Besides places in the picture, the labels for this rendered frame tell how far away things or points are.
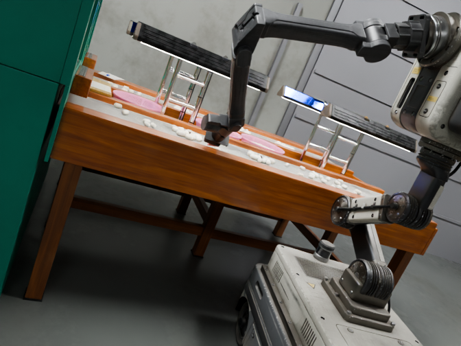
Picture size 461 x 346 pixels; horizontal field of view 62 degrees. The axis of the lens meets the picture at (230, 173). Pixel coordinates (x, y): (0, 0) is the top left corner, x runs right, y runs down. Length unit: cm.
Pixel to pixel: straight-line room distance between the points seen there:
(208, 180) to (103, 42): 241
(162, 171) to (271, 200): 48
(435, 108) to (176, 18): 278
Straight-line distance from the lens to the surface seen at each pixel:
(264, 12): 110
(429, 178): 141
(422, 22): 129
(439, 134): 126
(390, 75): 423
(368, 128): 212
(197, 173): 149
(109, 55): 370
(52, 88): 134
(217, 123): 144
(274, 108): 386
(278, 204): 166
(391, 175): 451
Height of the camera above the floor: 108
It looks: 14 degrees down
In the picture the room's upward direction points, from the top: 23 degrees clockwise
